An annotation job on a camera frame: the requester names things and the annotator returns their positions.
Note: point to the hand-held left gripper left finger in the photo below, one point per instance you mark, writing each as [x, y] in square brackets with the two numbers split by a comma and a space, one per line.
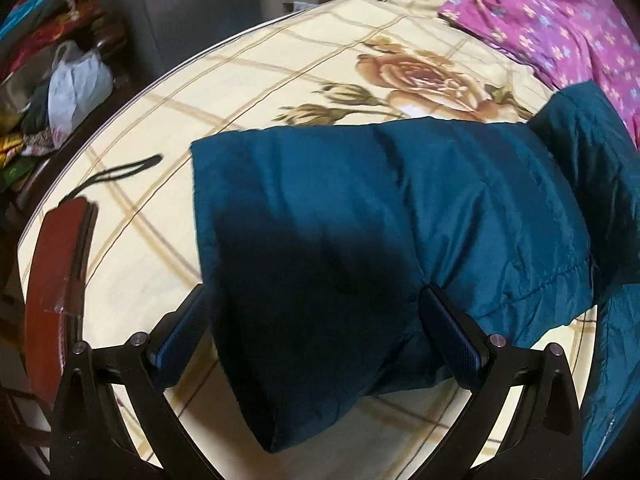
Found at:
[175, 345]

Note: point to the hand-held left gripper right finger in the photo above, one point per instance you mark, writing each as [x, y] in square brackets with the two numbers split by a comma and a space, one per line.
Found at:
[450, 340]

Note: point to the teal puffer jacket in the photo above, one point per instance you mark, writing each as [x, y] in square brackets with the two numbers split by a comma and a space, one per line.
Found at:
[375, 210]

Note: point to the pile of clothes and bags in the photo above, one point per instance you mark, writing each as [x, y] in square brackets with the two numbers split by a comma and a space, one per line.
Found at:
[30, 25]

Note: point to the cream floral bed sheet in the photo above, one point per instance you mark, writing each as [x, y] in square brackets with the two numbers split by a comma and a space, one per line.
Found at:
[200, 95]

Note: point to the white plastic bag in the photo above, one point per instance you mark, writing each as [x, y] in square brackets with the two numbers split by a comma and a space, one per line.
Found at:
[75, 85]

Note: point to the purple floral quilt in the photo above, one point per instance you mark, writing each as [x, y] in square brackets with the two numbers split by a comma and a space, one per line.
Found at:
[550, 20]

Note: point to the grey cabinet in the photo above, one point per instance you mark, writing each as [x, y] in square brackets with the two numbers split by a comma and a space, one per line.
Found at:
[200, 0]

